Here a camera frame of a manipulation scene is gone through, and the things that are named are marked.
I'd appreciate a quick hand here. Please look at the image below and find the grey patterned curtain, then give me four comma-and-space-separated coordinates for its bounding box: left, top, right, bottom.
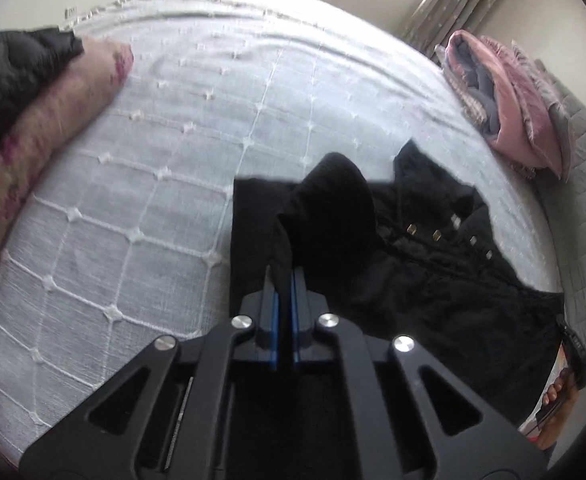
398, 0, 498, 58

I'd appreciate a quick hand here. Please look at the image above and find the black quilted jacket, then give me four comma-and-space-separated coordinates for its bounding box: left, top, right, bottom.
230, 142, 564, 425

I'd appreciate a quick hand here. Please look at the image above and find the person's right hand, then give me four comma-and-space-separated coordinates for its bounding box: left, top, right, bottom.
535, 368, 580, 452

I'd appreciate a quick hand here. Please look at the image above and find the white grid-pattern bedspread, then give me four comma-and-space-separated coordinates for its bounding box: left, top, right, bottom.
0, 0, 560, 465

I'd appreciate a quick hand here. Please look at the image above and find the dark fuzzy garment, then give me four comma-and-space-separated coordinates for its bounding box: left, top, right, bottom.
0, 27, 84, 142

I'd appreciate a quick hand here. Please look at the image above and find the floral pink pillow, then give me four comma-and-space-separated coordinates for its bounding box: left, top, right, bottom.
0, 37, 133, 249

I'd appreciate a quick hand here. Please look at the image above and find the grey quilted headboard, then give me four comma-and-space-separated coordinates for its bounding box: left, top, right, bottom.
536, 72, 586, 340

